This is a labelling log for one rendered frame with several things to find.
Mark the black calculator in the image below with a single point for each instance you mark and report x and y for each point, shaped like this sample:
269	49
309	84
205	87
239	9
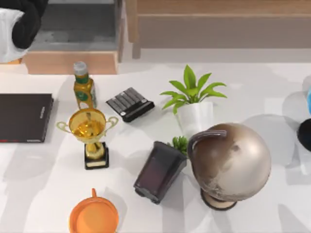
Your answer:
130	104

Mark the green plant in white pot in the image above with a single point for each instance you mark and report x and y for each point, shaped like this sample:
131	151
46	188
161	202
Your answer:
194	106

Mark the dark plant pot lying down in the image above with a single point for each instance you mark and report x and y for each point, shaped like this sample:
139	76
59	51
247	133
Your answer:
160	170

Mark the gold trophy on black base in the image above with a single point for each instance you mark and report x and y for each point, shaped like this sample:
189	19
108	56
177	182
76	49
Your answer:
88	128

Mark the yellow bottle with grey cap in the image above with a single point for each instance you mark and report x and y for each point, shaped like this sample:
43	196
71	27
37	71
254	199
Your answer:
84	89

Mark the brown globe on stand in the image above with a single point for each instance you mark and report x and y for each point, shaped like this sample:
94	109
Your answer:
230	162

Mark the pale wooden drawer front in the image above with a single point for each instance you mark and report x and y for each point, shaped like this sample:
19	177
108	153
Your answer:
70	62

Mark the wooden cupboard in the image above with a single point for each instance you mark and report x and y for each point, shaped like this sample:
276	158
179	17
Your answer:
218	24

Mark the orange cup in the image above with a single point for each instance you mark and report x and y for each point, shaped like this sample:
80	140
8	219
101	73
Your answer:
93	213

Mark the pulled-out wooden drawer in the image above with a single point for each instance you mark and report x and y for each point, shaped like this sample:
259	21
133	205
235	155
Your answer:
73	24

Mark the dark red book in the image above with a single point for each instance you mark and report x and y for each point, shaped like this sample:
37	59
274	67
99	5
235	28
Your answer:
22	116

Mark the black round object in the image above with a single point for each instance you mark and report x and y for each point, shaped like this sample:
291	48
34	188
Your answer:
305	134

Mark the blue object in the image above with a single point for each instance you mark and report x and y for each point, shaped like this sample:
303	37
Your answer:
309	99

